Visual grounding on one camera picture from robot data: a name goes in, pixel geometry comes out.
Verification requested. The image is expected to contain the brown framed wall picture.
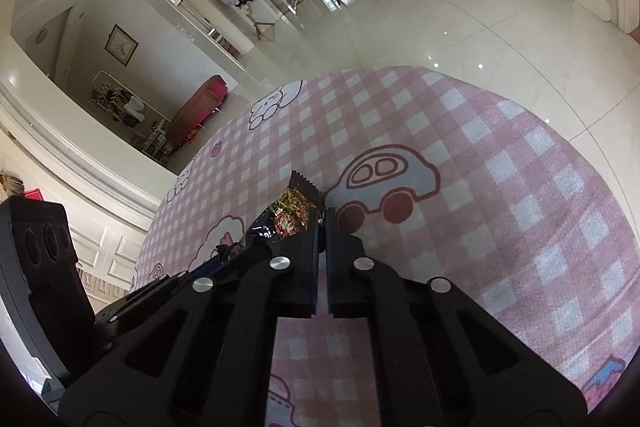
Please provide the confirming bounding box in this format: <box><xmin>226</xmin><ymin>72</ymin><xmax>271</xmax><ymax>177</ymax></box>
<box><xmin>106</xmin><ymin>24</ymin><xmax>140</xmax><ymax>68</ymax></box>

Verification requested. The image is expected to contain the wooden folding stand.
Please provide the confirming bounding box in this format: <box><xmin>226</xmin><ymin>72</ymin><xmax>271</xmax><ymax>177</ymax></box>
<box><xmin>249</xmin><ymin>19</ymin><xmax>279</xmax><ymax>42</ymax></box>

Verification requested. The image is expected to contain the red chaise sofa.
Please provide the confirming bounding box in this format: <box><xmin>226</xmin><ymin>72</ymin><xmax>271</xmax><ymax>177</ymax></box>
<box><xmin>164</xmin><ymin>75</ymin><xmax>229</xmax><ymax>146</ymax></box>

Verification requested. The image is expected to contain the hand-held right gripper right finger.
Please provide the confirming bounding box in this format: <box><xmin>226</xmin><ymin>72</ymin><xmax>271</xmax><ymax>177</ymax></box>
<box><xmin>325</xmin><ymin>208</ymin><xmax>587</xmax><ymax>427</ymax></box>

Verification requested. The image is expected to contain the pink checked cartoon mat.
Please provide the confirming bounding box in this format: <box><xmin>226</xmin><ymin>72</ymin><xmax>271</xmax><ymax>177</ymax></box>
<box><xmin>135</xmin><ymin>66</ymin><xmax>632</xmax><ymax>427</ymax></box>

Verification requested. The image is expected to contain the dark snack wrapper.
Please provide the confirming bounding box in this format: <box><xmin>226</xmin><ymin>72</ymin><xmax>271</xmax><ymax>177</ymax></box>
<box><xmin>244</xmin><ymin>170</ymin><xmax>329</xmax><ymax>254</ymax></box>

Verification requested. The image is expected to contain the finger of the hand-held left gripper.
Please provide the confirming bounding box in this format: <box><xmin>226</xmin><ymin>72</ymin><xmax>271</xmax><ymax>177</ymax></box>
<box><xmin>127</xmin><ymin>249</ymin><xmax>254</xmax><ymax>314</ymax></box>

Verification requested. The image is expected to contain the white clothes rack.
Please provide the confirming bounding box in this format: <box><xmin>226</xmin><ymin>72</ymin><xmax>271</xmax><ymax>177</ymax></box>
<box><xmin>89</xmin><ymin>72</ymin><xmax>152</xmax><ymax>128</ymax></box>

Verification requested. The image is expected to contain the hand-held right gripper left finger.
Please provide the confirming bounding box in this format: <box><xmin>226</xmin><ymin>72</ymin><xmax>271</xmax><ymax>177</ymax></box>
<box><xmin>59</xmin><ymin>219</ymin><xmax>322</xmax><ymax>427</ymax></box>

